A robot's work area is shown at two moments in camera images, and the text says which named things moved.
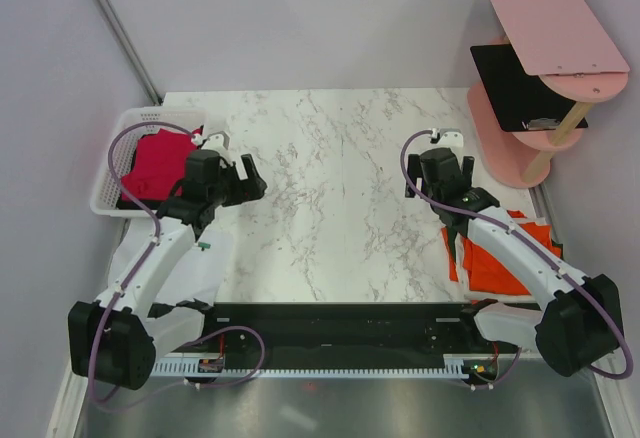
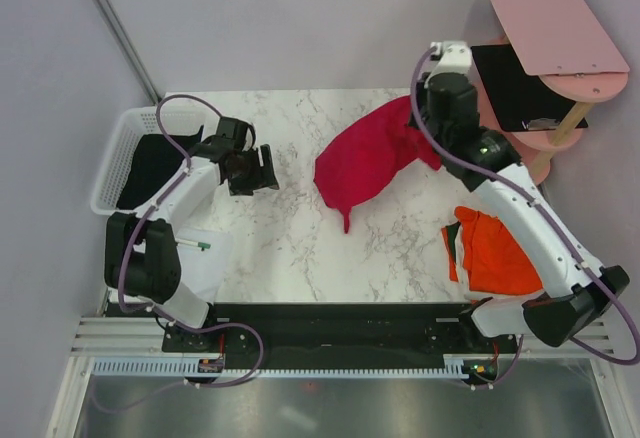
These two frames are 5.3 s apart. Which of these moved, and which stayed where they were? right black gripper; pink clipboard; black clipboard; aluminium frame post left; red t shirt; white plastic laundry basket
Moved: right black gripper; red t shirt
Stayed: white plastic laundry basket; aluminium frame post left; black clipboard; pink clipboard
